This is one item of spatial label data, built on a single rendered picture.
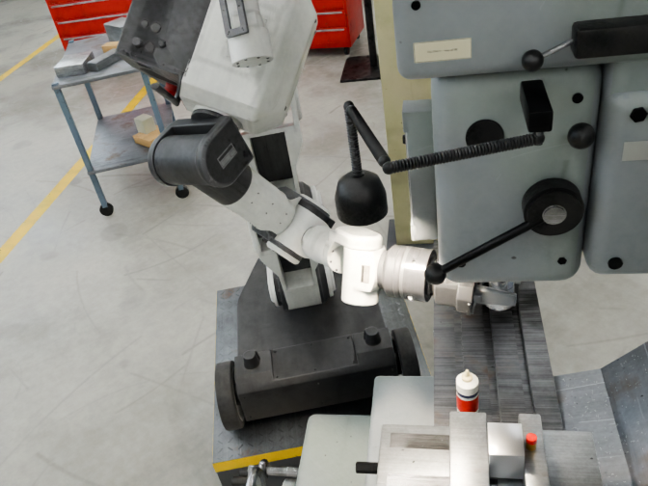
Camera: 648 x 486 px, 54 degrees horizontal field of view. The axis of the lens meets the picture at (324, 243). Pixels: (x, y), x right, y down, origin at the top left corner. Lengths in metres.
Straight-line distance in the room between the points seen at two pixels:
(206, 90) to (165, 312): 2.10
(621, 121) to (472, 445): 0.57
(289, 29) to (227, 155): 0.24
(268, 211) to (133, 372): 1.77
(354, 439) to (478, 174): 0.85
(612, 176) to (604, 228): 0.07
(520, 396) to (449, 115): 0.69
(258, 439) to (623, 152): 1.43
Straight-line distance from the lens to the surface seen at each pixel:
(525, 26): 0.71
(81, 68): 3.77
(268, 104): 1.13
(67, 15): 6.35
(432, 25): 0.71
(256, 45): 1.02
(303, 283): 1.85
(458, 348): 1.40
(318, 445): 1.50
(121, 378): 2.89
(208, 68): 1.13
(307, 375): 1.81
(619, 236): 0.86
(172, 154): 1.14
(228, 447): 1.96
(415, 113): 0.85
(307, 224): 1.27
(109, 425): 2.74
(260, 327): 2.02
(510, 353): 1.38
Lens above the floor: 1.91
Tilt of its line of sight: 36 degrees down
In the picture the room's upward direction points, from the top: 10 degrees counter-clockwise
